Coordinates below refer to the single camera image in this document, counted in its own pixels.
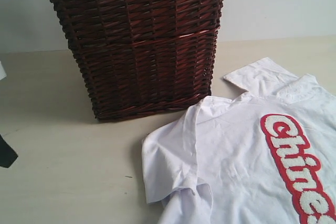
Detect dark brown wicker basket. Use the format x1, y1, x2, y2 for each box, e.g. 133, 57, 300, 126
50, 0, 223, 122

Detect white t-shirt red lettering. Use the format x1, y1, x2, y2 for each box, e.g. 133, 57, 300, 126
142, 58, 335, 223

